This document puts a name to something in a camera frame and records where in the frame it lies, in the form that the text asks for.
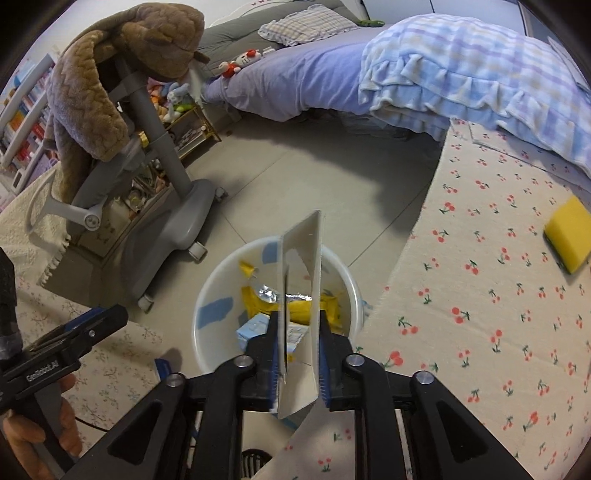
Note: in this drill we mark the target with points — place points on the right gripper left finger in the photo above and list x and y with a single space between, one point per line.
189 428

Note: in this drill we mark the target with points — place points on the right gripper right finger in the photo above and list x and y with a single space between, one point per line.
406 426

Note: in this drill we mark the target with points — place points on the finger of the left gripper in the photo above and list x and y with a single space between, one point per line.
83 334

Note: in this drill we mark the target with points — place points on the blue almond snack box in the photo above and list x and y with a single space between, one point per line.
300 268

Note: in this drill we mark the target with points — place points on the white plastic trash bin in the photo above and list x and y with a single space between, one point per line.
220 311

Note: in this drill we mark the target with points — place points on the person's left hand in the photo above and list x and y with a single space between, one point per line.
23 434

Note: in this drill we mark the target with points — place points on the black white small fan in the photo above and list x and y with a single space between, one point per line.
251 461

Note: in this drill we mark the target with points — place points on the grey rolling chair base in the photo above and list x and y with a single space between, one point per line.
128 215

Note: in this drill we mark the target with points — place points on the yellow wrapper in bin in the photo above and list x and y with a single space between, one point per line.
259 298

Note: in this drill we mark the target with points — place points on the cherry print table cloth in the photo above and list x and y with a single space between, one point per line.
478 298

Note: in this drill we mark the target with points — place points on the brown plush blanket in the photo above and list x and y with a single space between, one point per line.
84 126

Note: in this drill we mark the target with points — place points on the toy shelf rack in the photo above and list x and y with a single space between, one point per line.
182 117

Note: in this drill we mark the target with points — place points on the yellow sponge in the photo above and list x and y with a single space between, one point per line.
568 232

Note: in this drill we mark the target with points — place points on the red white plush toy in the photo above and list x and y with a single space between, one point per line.
230 68

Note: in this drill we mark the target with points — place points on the purple bed sheet mattress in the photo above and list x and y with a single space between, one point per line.
323 75

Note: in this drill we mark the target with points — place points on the blue checked ruffled blanket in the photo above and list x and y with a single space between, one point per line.
426 70

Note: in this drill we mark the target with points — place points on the checked pillow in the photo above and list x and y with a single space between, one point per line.
312 24

